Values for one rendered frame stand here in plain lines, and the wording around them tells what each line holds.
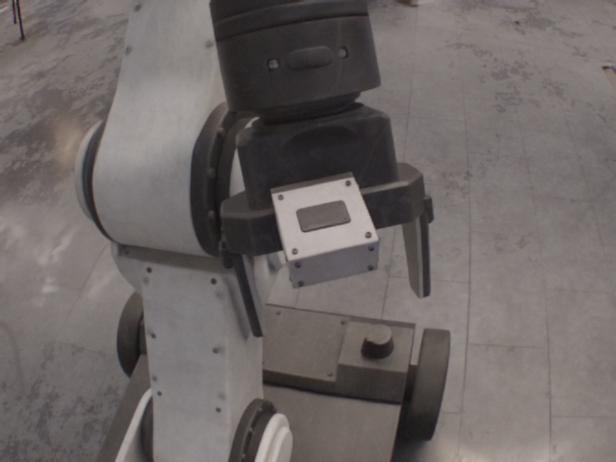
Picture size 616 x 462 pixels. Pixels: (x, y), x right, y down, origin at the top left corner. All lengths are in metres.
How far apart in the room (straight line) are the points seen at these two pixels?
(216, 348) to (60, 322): 0.81
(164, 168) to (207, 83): 0.08
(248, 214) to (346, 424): 0.54
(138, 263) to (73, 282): 0.82
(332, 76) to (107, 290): 1.09
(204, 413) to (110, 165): 0.29
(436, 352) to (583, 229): 0.68
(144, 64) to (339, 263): 0.29
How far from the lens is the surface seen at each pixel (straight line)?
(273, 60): 0.25
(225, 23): 0.26
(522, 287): 1.16
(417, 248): 0.32
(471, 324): 1.08
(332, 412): 0.78
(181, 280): 0.51
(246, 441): 0.59
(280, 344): 0.83
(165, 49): 0.46
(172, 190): 0.41
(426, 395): 0.78
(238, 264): 0.30
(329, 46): 0.25
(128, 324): 0.93
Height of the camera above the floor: 0.88
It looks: 46 degrees down
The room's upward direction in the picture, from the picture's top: 7 degrees counter-clockwise
